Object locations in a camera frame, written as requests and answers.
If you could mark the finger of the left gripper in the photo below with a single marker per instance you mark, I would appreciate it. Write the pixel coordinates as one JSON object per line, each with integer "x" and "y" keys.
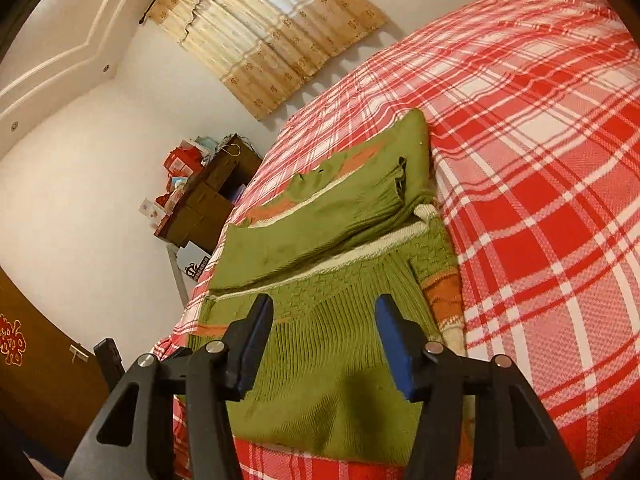
{"x": 109, "y": 361}

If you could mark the beige patterned window curtain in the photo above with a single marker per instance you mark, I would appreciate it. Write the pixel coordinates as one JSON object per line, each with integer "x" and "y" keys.
{"x": 263, "y": 51}

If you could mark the brown wooden door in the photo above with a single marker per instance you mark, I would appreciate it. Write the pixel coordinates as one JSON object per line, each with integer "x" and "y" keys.
{"x": 51, "y": 387}

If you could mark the red white plaid bedsheet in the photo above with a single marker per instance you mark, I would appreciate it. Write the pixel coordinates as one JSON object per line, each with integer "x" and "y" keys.
{"x": 533, "y": 108}

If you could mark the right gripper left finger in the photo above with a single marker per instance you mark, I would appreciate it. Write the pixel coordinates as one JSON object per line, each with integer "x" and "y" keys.
{"x": 132, "y": 436}

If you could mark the white box with black logo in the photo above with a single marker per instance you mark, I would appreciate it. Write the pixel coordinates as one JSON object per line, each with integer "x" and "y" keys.
{"x": 192, "y": 260}

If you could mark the dark brown wooden desk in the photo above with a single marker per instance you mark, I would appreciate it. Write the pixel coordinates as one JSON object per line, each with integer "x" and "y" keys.
{"x": 205, "y": 206}

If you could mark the green orange cream striped sweater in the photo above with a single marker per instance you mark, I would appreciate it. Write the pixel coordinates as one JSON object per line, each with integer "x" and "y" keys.
{"x": 364, "y": 223}

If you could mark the white card with orange print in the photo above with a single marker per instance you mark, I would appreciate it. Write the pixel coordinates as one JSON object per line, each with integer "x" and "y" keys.
{"x": 152, "y": 211}

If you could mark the red gift box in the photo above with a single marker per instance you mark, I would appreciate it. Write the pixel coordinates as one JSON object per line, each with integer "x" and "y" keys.
{"x": 183, "y": 162}

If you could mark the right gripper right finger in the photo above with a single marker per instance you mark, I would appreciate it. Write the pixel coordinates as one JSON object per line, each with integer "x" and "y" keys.
{"x": 514, "y": 438}

